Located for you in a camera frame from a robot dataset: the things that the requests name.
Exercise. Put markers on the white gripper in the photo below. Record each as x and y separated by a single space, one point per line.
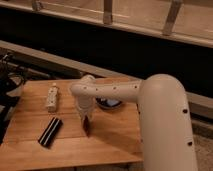
85 109

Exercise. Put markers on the dark red chili pepper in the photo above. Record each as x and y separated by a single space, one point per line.
86 126

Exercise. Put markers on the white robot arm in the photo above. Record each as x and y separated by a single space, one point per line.
164 117

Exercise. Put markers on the black bowl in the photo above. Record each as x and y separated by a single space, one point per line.
101 103

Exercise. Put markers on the white plastic bottle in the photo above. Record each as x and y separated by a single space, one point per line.
52 98

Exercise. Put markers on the black box with white stripes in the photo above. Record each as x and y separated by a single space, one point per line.
49 133

